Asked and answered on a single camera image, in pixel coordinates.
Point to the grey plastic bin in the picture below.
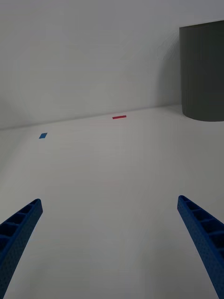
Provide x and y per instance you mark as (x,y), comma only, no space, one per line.
(203,74)

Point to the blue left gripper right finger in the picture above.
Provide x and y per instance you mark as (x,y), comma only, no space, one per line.
(205,231)

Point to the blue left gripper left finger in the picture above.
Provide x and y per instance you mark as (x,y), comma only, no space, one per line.
(18,236)

